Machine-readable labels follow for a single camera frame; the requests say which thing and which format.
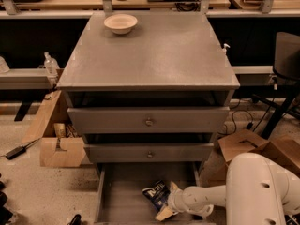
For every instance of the grey middle drawer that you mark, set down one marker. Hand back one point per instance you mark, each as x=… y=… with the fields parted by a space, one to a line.
x=148 y=152

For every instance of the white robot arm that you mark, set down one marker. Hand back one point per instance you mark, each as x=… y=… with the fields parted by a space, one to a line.
x=257 y=192

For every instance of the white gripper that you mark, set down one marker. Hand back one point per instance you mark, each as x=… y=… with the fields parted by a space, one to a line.
x=178 y=201

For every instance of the black power adapter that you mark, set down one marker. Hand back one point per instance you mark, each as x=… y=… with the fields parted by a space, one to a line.
x=19 y=150

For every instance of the white ceramic bowl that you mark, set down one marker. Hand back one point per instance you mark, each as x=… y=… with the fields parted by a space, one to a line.
x=121 y=24

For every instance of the grey top drawer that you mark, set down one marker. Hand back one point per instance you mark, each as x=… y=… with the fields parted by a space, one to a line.
x=148 y=120

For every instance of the grey wooden drawer cabinet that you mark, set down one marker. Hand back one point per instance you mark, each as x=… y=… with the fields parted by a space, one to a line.
x=168 y=60

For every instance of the cardboard box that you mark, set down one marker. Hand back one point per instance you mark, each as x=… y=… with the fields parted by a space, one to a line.
x=53 y=152
x=284 y=150

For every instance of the blue chip bag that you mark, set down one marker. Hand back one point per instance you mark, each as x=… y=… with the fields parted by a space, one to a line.
x=157 y=194

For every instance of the cardboard box on right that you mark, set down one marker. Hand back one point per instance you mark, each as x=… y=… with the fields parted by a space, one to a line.
x=284 y=150

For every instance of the clear plastic bottle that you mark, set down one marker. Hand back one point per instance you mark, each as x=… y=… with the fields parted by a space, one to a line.
x=51 y=65

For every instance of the white pump dispenser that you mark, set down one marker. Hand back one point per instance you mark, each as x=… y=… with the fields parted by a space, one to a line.
x=226 y=48

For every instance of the black office chair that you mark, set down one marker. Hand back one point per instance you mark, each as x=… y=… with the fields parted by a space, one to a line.
x=287 y=69

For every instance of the grey open bottom drawer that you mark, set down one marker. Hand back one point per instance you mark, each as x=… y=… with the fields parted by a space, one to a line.
x=121 y=199

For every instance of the cardboard box on left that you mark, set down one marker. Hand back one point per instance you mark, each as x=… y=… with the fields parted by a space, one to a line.
x=53 y=152

